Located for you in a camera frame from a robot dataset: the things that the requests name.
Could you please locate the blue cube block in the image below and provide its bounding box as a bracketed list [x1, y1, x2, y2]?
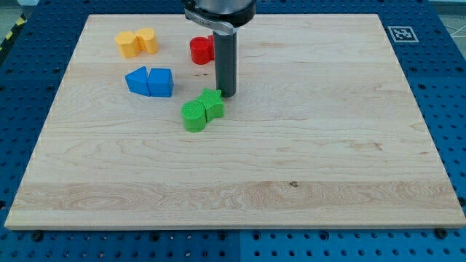
[148, 68, 174, 98]

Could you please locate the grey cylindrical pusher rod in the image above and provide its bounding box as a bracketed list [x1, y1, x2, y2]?
[213, 31, 237, 98]

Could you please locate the yellow rounded block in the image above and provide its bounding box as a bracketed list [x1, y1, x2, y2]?
[135, 28, 158, 54]

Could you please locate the white fiducial marker tag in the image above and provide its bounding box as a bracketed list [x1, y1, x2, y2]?
[387, 25, 419, 43]

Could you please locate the wooden board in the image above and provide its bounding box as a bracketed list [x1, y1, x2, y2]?
[5, 14, 465, 230]

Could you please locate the yellow hexagon block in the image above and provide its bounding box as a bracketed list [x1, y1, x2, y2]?
[114, 31, 141, 58]

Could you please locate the black yellow hazard tape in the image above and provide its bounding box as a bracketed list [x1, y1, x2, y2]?
[1, 13, 28, 55]

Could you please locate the green cylinder block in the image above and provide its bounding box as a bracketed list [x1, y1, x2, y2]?
[181, 100, 206, 132]

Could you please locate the red block behind rod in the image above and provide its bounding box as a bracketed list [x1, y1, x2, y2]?
[208, 34, 215, 60]

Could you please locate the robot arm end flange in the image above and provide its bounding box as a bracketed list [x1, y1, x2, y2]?
[182, 0, 256, 35]

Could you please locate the red cylinder block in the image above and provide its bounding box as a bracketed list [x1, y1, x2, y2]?
[189, 36, 210, 65]

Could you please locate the blue triangle block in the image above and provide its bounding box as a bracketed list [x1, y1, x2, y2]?
[125, 66, 151, 96]

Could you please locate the green star block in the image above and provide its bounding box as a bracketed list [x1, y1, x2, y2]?
[197, 88, 224, 122]

